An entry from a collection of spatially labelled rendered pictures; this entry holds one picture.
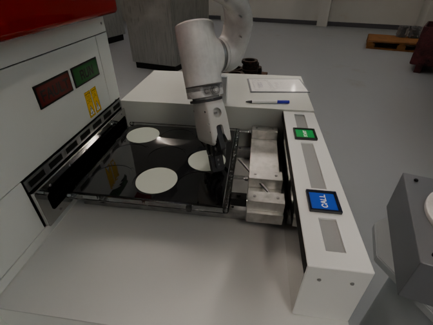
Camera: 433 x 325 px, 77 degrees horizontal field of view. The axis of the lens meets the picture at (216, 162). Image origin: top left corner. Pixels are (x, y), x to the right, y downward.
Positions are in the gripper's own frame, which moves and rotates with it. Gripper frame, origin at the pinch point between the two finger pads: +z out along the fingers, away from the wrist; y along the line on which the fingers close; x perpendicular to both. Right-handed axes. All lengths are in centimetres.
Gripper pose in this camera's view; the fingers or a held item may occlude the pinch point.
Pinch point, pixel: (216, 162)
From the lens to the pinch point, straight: 66.6
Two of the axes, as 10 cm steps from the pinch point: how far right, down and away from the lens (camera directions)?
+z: 1.6, 9.5, 2.8
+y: -4.3, -1.9, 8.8
